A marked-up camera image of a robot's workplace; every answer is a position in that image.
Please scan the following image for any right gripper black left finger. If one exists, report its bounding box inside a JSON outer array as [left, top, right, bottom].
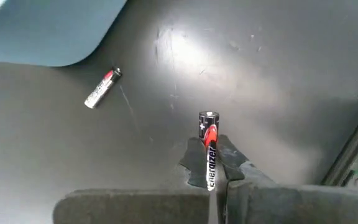
[[52, 136, 211, 224]]

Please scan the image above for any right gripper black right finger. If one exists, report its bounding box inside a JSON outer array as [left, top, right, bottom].
[[216, 134, 358, 224]]

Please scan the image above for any black red Energizer battery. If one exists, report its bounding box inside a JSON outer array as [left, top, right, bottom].
[[198, 111, 221, 192]]

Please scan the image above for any silver red battery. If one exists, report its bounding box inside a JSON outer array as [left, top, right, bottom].
[[83, 66, 123, 110]]

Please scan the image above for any light blue bin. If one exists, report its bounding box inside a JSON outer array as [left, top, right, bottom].
[[0, 0, 128, 67]]

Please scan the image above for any black table edge rail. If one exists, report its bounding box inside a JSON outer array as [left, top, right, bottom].
[[319, 93, 358, 187]]

